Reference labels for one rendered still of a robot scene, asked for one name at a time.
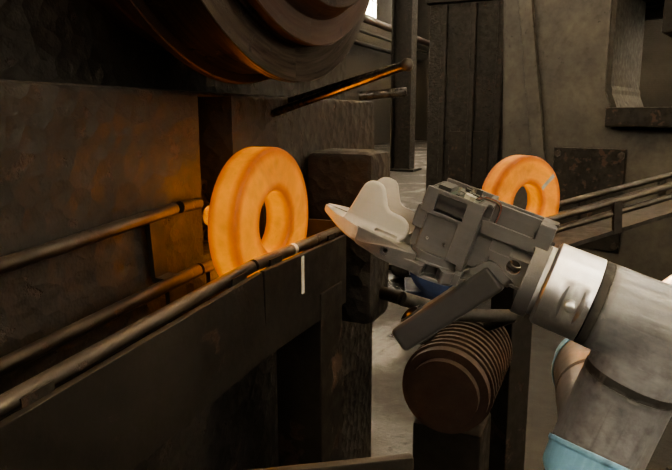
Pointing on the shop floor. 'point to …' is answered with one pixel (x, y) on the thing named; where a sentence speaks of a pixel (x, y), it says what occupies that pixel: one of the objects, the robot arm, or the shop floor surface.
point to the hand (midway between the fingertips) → (336, 217)
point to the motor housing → (455, 395)
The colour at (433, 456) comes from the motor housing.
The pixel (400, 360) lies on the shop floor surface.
